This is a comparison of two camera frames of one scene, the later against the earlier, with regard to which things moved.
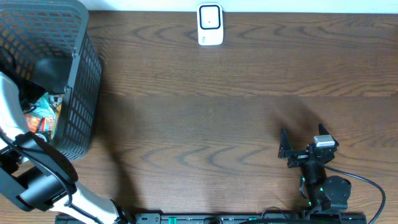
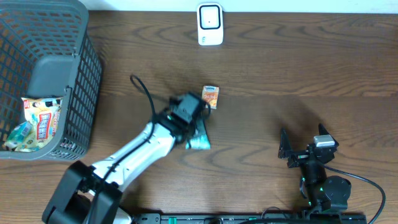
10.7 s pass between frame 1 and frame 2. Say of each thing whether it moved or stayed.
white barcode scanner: stayed
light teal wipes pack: moved
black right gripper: stayed
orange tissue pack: moved
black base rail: stayed
